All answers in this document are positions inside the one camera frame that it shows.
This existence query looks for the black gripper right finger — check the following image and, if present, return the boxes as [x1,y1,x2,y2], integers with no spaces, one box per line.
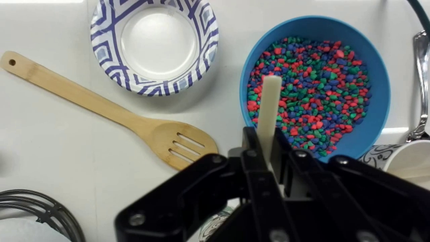
[273,128,430,242]

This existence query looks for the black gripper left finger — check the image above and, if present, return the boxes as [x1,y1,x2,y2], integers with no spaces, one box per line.
[113,126,288,242]

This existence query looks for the colourful cereal pieces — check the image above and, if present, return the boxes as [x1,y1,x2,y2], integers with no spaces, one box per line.
[246,36,373,159]

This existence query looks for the white patterned coffee cup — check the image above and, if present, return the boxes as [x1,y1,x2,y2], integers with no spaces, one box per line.
[361,140,430,190]

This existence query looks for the blue patterned paper bowl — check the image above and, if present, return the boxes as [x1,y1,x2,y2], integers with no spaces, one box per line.
[89,0,221,98]

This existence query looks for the metal spoon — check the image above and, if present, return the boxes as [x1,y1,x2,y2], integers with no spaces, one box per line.
[405,31,430,144]

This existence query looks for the wooden slotted spatula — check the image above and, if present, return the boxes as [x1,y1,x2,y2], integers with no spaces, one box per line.
[0,50,221,172]

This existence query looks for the black cable coil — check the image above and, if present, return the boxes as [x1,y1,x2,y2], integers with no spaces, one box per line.
[0,188,88,242]

